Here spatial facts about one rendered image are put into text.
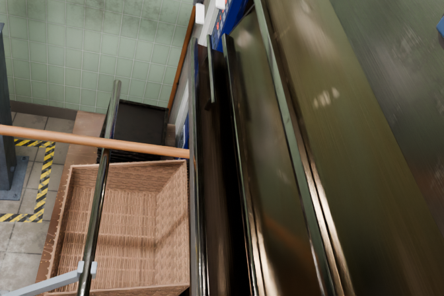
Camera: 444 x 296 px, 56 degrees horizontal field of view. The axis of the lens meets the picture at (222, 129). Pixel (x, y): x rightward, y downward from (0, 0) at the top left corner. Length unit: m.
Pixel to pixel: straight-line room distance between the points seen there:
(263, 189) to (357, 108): 0.34
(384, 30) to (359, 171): 0.20
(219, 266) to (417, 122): 0.54
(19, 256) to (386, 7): 2.18
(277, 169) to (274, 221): 0.12
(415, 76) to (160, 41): 2.09
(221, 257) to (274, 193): 0.18
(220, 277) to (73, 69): 2.05
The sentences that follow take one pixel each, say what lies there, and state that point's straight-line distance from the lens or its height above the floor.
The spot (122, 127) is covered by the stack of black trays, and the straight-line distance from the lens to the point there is 1.95.
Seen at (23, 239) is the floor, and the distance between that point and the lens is 2.51.
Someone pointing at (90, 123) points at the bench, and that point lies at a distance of 2.22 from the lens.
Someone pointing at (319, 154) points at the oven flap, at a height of 1.75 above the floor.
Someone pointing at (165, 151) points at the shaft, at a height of 1.20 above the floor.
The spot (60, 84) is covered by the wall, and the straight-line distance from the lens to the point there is 2.84.
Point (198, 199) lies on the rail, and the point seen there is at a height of 1.44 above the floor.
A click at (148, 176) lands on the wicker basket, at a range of 1.87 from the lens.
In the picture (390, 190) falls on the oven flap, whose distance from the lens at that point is 0.59.
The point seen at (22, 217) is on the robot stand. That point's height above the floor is 0.00.
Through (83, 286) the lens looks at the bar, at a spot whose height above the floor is 1.17.
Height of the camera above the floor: 2.20
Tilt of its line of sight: 43 degrees down
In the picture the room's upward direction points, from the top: 22 degrees clockwise
